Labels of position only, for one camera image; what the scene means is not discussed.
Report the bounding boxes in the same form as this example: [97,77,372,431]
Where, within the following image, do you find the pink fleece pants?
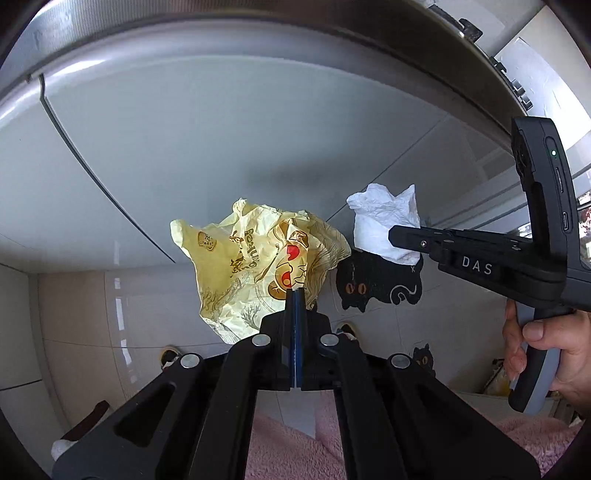
[245,392,583,480]

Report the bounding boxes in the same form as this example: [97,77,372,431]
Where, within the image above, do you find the yellow printed paper wrapper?
[170,198,352,346]

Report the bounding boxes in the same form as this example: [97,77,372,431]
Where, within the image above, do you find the dark brown object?
[60,401,112,444]

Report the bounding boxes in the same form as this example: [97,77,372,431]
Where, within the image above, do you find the small white object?
[51,438,75,463]

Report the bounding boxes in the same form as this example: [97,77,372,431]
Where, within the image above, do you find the small black cat mat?
[412,344,435,377]

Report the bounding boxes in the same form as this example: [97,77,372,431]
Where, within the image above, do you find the person's right hand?
[502,299,591,411]

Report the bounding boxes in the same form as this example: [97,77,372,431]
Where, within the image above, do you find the yellow plastic bag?
[485,357,514,395]

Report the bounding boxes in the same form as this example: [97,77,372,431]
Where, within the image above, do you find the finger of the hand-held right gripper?
[388,224,536,289]

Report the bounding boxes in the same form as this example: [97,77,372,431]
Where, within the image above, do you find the large black cat mat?
[335,253,424,312]

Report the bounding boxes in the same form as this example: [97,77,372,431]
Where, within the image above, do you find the grey glossy cabinet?
[0,0,513,278]

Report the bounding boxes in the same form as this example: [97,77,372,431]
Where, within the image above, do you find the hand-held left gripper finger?
[52,288,296,480]
[294,288,541,480]

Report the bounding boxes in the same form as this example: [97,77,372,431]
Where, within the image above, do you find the white tissue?
[346,184,423,266]

